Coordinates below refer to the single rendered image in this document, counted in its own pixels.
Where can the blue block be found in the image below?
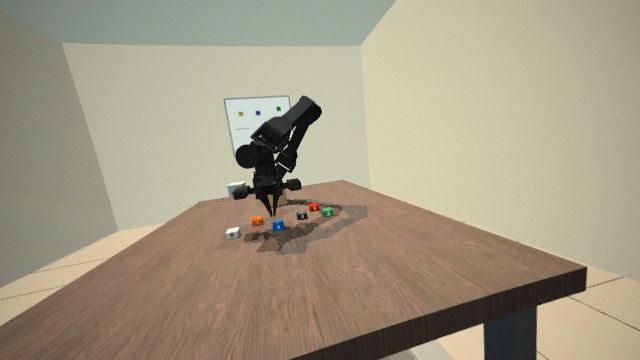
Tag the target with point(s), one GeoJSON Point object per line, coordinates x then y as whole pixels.
{"type": "Point", "coordinates": [278, 225]}

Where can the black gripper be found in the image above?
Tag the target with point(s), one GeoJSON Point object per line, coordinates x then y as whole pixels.
{"type": "Point", "coordinates": [291, 184]}

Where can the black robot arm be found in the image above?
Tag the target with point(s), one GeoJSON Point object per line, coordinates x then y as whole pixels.
{"type": "Point", "coordinates": [275, 135]}

